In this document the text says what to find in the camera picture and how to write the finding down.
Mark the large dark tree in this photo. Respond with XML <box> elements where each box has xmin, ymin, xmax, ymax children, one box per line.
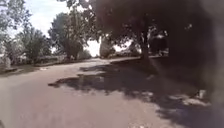
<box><xmin>59</xmin><ymin>0</ymin><xmax>224</xmax><ymax>64</ymax></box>

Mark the green bushy tree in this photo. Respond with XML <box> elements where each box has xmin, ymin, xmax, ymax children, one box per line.
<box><xmin>16</xmin><ymin>26</ymin><xmax>53</xmax><ymax>64</ymax></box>

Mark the dark bush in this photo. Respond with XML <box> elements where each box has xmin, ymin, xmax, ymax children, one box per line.
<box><xmin>99</xmin><ymin>38</ymin><xmax>116</xmax><ymax>60</ymax></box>

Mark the tall green tree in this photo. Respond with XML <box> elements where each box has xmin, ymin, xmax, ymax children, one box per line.
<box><xmin>48</xmin><ymin>9</ymin><xmax>93</xmax><ymax>61</ymax></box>

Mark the leafy tree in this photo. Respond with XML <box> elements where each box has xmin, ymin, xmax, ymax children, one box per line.
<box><xmin>0</xmin><ymin>0</ymin><xmax>33</xmax><ymax>68</ymax></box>

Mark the reddish paved road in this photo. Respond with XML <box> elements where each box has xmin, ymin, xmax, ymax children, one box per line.
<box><xmin>0</xmin><ymin>57</ymin><xmax>214</xmax><ymax>128</ymax></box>

